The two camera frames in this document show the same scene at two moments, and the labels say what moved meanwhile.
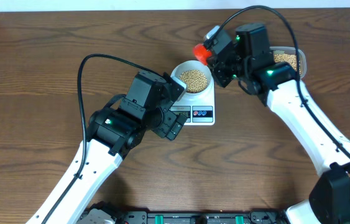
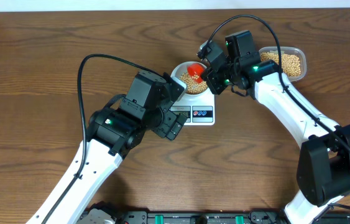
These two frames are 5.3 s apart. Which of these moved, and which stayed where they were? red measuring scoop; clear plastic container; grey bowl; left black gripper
Moved: red measuring scoop
Stayed: clear plastic container; grey bowl; left black gripper
